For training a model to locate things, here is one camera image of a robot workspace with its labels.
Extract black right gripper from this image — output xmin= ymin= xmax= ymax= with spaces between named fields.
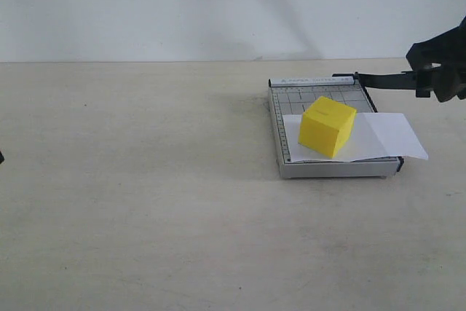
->
xmin=406 ymin=17 xmax=466 ymax=103

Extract black cutter blade lever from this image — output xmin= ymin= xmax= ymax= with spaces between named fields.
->
xmin=332 ymin=66 xmax=440 ymax=98

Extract grey paper cutter base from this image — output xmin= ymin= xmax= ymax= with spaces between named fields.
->
xmin=268 ymin=74 xmax=404 ymax=178

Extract white paper sheet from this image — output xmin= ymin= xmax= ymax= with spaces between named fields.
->
xmin=283 ymin=113 xmax=428 ymax=162

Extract yellow foam cube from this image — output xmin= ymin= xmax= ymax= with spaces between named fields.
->
xmin=298 ymin=96 xmax=357 ymax=159

